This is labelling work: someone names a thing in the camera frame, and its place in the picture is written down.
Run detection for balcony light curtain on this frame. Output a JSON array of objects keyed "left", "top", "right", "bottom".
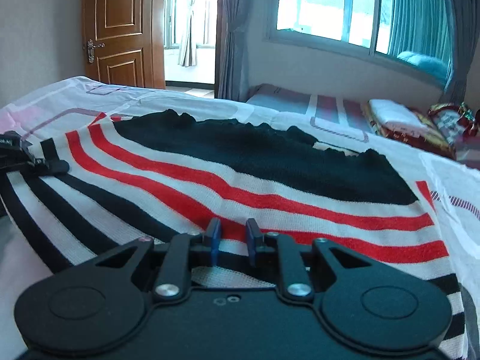
[{"left": 178, "top": 0, "right": 197, "bottom": 68}]

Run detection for grey right curtain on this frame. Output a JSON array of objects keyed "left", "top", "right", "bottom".
[{"left": 443, "top": 0, "right": 479, "bottom": 104}]

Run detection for striped pillow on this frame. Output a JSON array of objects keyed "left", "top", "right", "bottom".
[{"left": 429, "top": 102, "right": 479, "bottom": 169}]

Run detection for grey left curtain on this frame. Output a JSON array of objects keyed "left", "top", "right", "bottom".
[{"left": 215, "top": 0, "right": 253, "bottom": 102}]

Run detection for folded red patterned blanket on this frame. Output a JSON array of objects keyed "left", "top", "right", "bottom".
[{"left": 362, "top": 99, "right": 456, "bottom": 159}]

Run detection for grey curtain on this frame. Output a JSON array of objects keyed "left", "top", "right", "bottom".
[
  {"left": 443, "top": 0, "right": 479, "bottom": 104},
  {"left": 215, "top": 0, "right": 253, "bottom": 102}
]

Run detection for blue bedding outside window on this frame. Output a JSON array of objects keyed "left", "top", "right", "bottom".
[{"left": 397, "top": 51, "right": 449, "bottom": 85}]

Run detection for large window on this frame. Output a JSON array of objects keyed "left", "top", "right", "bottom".
[{"left": 268, "top": 0, "right": 452, "bottom": 87}]

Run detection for metal door handle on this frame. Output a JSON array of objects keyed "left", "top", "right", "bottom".
[{"left": 86, "top": 39, "right": 105, "bottom": 64}]

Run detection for low striped side mattress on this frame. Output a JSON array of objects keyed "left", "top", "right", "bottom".
[{"left": 247, "top": 84, "right": 373, "bottom": 133}]

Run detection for wooden door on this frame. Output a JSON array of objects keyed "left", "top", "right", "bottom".
[{"left": 82, "top": 0, "right": 166, "bottom": 89}]

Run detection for striped knit sweater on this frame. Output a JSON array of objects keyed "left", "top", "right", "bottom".
[{"left": 1, "top": 110, "right": 468, "bottom": 359}]

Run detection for patterned bed sheet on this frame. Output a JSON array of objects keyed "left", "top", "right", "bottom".
[{"left": 1, "top": 76, "right": 479, "bottom": 359}]

